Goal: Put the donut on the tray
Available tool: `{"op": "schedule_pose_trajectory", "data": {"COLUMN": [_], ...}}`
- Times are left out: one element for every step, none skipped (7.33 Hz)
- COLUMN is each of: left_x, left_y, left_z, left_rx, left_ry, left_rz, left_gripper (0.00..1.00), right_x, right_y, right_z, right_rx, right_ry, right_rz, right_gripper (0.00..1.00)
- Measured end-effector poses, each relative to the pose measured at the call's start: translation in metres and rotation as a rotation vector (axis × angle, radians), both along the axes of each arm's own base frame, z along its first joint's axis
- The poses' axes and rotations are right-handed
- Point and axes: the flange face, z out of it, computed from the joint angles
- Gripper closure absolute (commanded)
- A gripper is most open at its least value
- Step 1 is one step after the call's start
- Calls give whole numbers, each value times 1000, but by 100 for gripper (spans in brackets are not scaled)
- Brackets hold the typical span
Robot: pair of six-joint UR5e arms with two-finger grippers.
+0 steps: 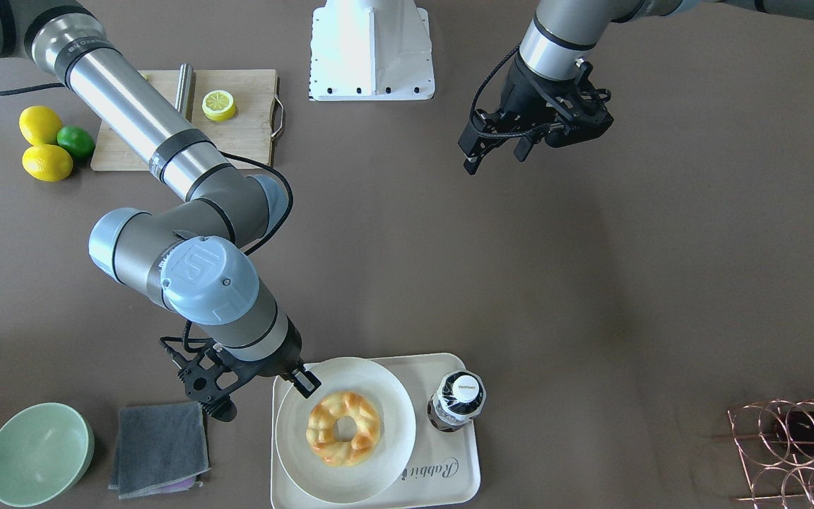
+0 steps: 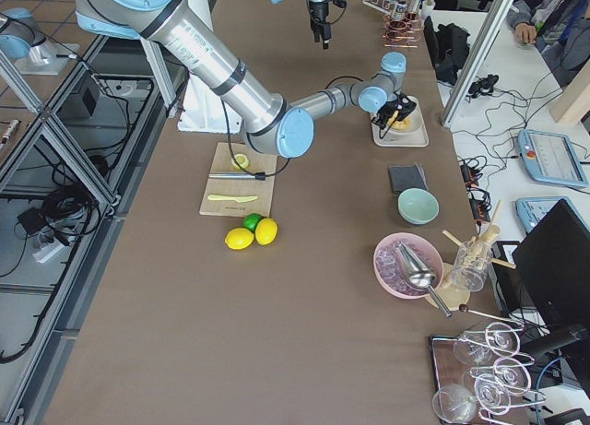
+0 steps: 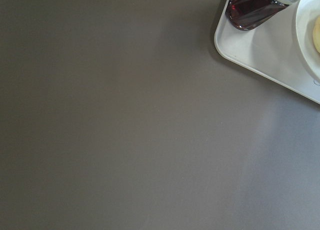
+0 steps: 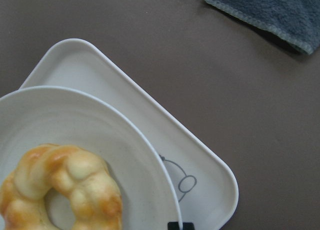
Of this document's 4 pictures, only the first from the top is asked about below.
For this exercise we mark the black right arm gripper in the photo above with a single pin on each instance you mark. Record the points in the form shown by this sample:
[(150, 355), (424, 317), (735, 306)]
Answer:
[(274, 362)]

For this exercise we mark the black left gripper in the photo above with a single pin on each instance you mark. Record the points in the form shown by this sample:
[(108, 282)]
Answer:
[(524, 97)]

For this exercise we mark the glazed twisted ring donut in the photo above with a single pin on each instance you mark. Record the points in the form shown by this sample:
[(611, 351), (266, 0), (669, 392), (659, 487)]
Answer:
[(321, 436)]

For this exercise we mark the white round plate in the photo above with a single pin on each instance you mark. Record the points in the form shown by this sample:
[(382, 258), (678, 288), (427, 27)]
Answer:
[(348, 484)]

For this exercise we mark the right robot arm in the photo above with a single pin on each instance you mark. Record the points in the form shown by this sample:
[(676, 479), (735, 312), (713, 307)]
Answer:
[(391, 247)]

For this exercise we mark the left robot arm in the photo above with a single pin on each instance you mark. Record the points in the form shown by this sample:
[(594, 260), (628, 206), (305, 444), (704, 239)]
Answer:
[(560, 32)]

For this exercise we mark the dark tea bottle on tray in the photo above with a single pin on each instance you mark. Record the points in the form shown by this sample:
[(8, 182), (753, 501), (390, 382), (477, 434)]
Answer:
[(457, 400)]

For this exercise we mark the dark grey folded cloth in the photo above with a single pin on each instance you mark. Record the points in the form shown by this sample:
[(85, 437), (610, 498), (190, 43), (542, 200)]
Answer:
[(160, 449)]

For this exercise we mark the wooden cutting board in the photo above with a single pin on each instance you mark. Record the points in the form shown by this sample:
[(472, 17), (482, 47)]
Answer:
[(247, 134)]

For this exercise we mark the mint green bowl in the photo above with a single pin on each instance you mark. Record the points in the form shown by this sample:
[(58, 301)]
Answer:
[(44, 450)]

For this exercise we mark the half lemon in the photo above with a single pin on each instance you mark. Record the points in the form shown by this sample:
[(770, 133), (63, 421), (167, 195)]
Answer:
[(219, 105)]

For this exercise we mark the green lime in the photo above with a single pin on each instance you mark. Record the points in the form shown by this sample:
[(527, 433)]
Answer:
[(76, 141)]

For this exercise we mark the yellow lemon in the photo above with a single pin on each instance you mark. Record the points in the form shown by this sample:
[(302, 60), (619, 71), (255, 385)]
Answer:
[(49, 163), (39, 125)]

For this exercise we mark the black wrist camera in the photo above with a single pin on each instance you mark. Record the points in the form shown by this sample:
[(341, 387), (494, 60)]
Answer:
[(581, 111)]

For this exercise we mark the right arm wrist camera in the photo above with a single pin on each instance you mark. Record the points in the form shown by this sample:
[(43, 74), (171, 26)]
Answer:
[(211, 376)]

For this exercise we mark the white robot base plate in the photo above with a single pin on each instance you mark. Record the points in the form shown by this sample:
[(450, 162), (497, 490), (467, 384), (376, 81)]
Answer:
[(371, 50)]

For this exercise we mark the copper wire bottle rack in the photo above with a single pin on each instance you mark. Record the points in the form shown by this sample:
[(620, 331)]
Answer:
[(775, 445)]

